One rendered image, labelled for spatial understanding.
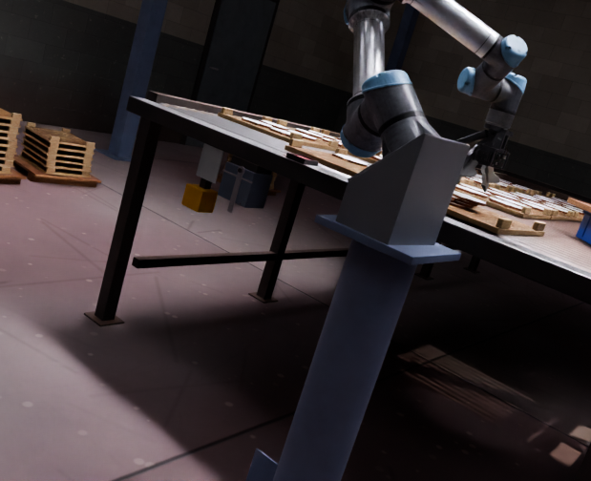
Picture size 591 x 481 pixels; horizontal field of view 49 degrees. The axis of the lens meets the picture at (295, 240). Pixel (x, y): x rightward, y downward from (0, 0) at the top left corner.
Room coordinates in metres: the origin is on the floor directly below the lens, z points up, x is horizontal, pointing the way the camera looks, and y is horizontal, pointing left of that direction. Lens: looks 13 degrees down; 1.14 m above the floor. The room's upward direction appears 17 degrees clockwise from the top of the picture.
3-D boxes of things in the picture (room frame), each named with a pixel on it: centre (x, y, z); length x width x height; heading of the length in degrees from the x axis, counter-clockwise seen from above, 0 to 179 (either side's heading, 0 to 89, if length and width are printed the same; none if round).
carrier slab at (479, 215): (2.00, -0.46, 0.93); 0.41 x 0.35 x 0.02; 52
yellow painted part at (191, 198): (2.27, 0.37, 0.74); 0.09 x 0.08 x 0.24; 55
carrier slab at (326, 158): (2.25, -0.14, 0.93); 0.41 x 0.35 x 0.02; 52
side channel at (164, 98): (4.24, -0.44, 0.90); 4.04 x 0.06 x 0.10; 145
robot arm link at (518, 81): (1.98, -0.47, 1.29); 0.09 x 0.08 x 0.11; 105
